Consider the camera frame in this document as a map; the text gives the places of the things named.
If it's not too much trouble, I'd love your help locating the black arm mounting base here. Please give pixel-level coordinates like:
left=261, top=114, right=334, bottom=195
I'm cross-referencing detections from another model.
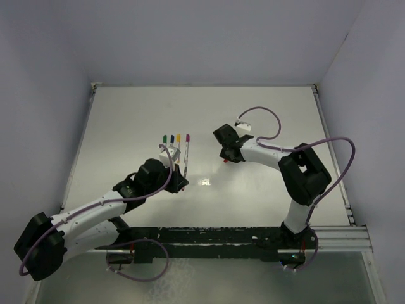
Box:
left=105, top=217, right=318, bottom=266

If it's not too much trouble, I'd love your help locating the purple marker pen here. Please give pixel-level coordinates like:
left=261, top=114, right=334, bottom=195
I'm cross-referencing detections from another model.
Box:
left=184, top=134, right=190, bottom=168

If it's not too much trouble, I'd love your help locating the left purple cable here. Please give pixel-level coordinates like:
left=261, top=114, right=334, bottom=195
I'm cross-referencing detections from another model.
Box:
left=18, top=144, right=175, bottom=276

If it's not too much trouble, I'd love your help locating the aluminium frame rail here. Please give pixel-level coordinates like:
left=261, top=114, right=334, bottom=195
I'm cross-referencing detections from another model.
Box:
left=314, top=226, right=373, bottom=253

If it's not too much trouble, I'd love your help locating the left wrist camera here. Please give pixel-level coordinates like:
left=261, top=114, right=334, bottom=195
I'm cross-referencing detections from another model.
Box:
left=159, top=144, right=181, bottom=167

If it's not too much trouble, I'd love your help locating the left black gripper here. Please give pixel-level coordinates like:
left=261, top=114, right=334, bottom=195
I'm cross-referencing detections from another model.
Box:
left=146, top=161, right=188, bottom=195

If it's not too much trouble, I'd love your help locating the yellow marker pen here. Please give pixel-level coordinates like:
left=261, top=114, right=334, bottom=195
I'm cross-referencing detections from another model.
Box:
left=176, top=134, right=181, bottom=164

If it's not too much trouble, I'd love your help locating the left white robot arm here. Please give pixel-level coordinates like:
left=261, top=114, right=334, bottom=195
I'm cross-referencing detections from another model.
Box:
left=14, top=158, right=189, bottom=281

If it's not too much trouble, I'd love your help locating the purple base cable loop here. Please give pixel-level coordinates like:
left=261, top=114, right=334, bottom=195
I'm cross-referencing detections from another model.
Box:
left=106, top=237, right=170, bottom=282

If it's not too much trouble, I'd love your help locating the red marker pen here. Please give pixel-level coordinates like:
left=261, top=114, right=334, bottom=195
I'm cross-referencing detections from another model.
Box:
left=183, top=147, right=189, bottom=179

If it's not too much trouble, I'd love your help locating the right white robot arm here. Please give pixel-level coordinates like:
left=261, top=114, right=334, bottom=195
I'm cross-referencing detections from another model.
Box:
left=213, top=124, right=332, bottom=248

